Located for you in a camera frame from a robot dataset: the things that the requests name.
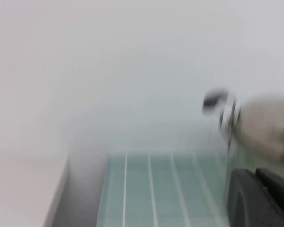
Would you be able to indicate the green checkered tablecloth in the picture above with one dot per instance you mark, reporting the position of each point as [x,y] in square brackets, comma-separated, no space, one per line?
[161,194]

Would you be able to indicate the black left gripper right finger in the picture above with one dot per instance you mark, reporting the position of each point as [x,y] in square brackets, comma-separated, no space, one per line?
[281,196]

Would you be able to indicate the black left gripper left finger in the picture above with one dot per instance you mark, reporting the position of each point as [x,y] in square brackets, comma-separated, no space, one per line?
[248,203]

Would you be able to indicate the stainless steel lid black knob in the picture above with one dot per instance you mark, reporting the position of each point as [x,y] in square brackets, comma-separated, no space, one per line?
[262,125]

